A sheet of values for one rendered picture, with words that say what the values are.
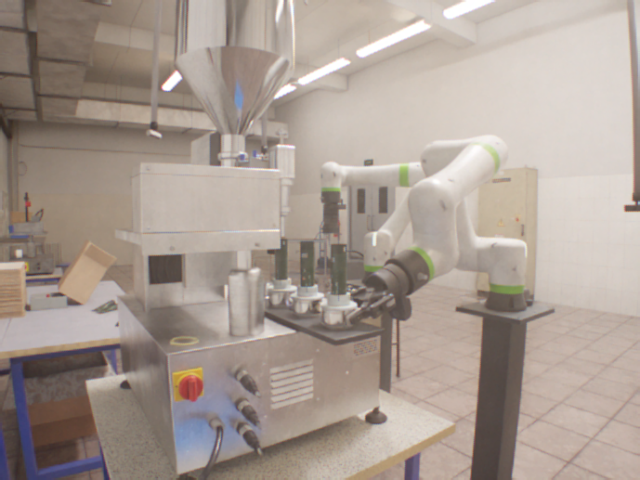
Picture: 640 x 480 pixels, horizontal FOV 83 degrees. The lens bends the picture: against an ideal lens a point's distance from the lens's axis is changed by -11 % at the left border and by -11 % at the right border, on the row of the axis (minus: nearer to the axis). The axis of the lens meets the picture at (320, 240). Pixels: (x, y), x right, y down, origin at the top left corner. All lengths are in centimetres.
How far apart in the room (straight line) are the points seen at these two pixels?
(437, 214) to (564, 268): 553
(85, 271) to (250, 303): 184
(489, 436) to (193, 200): 137
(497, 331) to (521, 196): 475
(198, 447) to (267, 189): 49
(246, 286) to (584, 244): 574
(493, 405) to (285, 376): 99
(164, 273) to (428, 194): 65
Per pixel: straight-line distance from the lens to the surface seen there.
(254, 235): 76
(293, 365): 82
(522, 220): 618
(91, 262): 252
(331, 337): 73
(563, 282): 640
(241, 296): 77
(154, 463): 94
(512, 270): 149
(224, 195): 74
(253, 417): 76
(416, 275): 87
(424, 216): 90
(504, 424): 166
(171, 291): 106
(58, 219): 1104
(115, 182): 1118
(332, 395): 91
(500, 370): 158
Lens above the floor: 125
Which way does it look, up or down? 3 degrees down
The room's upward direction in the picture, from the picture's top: straight up
